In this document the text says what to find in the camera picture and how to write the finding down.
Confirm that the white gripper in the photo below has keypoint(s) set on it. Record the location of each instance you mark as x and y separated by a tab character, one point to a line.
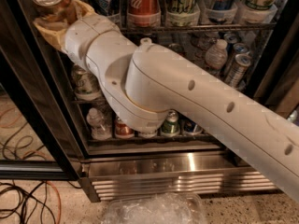
81	34

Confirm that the orange soda can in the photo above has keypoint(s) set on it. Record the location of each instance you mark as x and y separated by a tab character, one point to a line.
56	10

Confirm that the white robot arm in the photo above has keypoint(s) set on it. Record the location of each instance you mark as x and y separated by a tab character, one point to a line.
142	83

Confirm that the white green can middle shelf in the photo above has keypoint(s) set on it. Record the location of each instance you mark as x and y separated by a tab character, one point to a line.
86	84

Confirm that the red cola can top shelf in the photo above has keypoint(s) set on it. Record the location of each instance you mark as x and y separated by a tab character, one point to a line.
142	11

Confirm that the tea bottle middle shelf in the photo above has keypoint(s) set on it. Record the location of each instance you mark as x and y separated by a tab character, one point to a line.
145	41

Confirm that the water bottle bottom shelf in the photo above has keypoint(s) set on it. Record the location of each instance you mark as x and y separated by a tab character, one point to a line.
101	129

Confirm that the water bottle shelf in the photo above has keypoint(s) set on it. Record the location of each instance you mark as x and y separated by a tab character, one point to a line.
101	129
216	56

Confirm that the red can bottom shelf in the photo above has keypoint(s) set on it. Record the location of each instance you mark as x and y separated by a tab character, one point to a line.
122	131

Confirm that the green can bottom shelf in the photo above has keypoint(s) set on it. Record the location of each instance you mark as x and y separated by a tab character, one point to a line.
170	126

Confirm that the water bottle middle shelf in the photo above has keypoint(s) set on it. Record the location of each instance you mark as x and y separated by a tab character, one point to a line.
216	56

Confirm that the blue can bottom shelf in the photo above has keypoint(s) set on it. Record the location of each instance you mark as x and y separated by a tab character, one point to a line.
191	128

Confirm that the silver slim can middle shelf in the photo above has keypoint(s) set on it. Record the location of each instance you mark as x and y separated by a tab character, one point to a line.
240	64

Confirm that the clear plastic bin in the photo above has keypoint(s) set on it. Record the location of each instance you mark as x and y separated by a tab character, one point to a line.
168	208

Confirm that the middle wire shelf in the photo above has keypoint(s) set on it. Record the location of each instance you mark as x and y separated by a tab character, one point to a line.
95	101

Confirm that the wire shelf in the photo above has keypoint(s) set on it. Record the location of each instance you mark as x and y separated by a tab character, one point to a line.
198	28
95	101

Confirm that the top wire shelf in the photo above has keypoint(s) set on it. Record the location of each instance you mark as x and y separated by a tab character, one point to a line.
198	28

